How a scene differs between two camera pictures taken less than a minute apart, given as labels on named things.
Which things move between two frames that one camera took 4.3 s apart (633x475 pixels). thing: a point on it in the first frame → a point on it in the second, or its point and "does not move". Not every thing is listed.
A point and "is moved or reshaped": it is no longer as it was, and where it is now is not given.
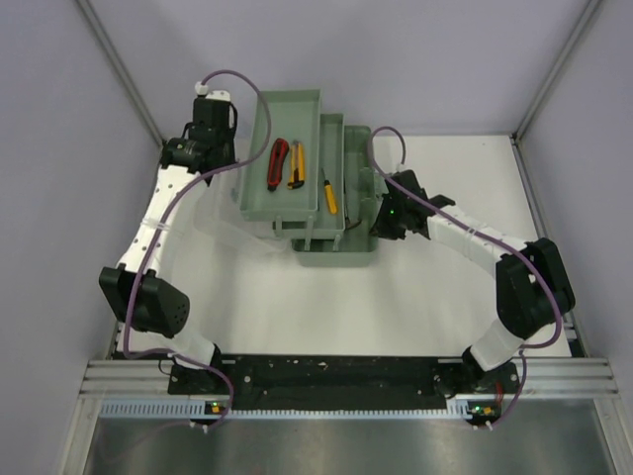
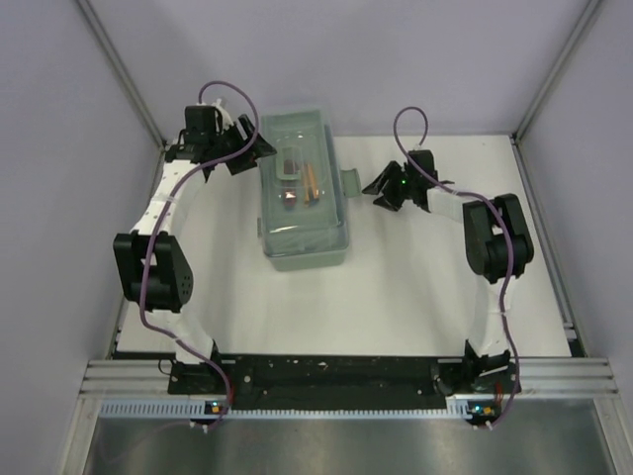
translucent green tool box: (312, 176) is moved or reshaped
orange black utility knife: (297, 166) → (311, 189)
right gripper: (381, 229) → (384, 183)
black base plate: (343, 382) does not move
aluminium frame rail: (541, 377) does not move
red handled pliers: (279, 150) → (290, 172)
